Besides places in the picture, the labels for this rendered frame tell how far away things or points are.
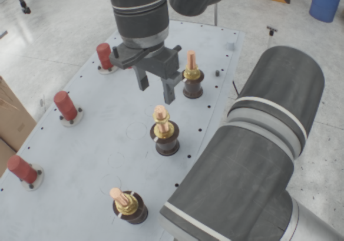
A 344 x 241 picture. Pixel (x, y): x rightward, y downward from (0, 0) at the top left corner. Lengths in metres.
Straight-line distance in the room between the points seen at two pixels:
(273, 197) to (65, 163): 0.77
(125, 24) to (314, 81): 0.35
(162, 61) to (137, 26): 0.10
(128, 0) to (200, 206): 0.34
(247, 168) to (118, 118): 0.72
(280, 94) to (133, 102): 0.73
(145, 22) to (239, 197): 0.32
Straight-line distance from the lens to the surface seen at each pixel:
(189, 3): 0.57
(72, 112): 1.00
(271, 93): 0.35
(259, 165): 0.30
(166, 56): 0.49
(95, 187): 0.83
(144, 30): 0.44
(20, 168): 0.89
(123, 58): 0.45
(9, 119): 2.24
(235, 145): 0.31
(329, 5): 5.20
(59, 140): 1.00
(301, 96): 0.37
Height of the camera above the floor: 2.08
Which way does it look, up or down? 51 degrees down
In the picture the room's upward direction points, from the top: 8 degrees counter-clockwise
